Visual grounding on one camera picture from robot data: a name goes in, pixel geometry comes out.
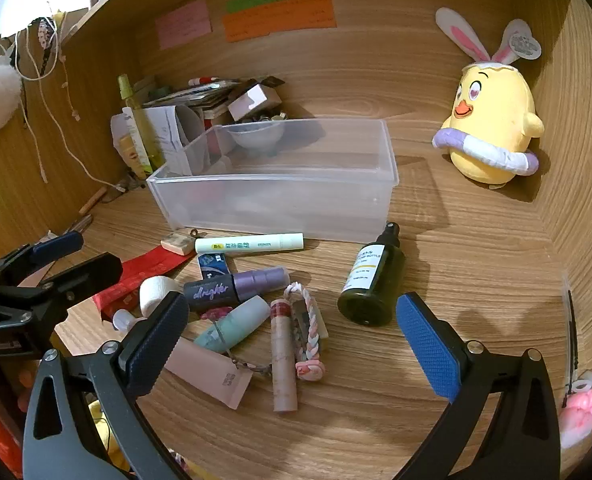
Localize small teal bottle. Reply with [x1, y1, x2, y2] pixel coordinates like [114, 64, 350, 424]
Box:
[193, 295, 271, 353]

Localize small cardboard box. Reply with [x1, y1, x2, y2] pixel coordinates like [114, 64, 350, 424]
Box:
[227, 82, 283, 122]

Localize thin keychain strap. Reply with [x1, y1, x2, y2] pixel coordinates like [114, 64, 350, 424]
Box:
[566, 290, 578, 396]

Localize small blue packet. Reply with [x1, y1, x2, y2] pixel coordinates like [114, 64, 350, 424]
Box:
[197, 252, 234, 281]

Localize beige eraser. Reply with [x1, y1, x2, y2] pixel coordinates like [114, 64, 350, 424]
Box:
[161, 230, 197, 256]

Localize clear plastic storage bin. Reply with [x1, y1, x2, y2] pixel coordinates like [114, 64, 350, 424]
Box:
[146, 118, 400, 245]

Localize red packet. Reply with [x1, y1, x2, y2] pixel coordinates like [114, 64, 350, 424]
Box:
[93, 247, 199, 318]

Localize stack of books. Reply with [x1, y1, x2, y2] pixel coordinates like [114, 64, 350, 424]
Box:
[148, 77, 241, 111]

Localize white and green tube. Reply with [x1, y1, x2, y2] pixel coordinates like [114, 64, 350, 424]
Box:
[195, 232, 305, 256]

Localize white bowl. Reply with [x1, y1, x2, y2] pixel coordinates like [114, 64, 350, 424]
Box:
[226, 121, 285, 153]

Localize pink squeeze tube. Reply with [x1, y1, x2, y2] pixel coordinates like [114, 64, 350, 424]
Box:
[165, 336, 254, 410]

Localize dark green spray bottle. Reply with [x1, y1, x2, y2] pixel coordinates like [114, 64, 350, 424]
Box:
[337, 221, 407, 326]

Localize pink sticky note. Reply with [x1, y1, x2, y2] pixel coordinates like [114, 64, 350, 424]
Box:
[156, 0, 211, 51]

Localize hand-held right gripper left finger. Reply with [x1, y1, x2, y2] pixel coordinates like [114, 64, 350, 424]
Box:
[22, 291, 191, 480]

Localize white folded papers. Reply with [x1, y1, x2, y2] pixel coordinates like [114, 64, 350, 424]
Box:
[140, 104, 204, 176]

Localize white and yellow tube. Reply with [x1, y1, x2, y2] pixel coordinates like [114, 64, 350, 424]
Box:
[112, 112, 151, 176]

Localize white tape roll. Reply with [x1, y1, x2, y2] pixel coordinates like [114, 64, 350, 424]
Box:
[140, 276, 184, 318]

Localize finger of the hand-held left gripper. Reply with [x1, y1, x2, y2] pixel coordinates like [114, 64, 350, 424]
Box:
[0, 252, 124, 312]
[0, 231, 85, 291]

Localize black and purple spray bottle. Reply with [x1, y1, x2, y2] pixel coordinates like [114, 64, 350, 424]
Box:
[183, 267, 291, 313]

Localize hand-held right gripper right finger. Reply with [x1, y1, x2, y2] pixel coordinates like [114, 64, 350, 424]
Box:
[393, 291, 562, 480]

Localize pink cylindrical tube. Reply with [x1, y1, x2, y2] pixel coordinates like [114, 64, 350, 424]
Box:
[270, 298, 297, 413]

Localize yellow cloth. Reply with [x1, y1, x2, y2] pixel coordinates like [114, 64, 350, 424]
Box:
[88, 400, 126, 466]

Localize yellow-green tall bottle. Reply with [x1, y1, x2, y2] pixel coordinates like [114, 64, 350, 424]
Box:
[117, 74, 164, 171]

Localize wooden stick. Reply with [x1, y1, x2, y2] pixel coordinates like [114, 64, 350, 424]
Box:
[78, 186, 109, 215]

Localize pink white braided bracelet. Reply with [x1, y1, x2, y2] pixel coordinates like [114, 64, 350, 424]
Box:
[283, 282, 327, 381]

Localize pink paw keychain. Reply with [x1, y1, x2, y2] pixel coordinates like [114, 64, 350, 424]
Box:
[558, 370, 592, 450]

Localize yellow chick plush toy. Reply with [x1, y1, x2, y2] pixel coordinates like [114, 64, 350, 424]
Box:
[432, 7, 547, 190]

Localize small white capped bottle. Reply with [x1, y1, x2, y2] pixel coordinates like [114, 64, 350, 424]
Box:
[112, 308, 149, 333]

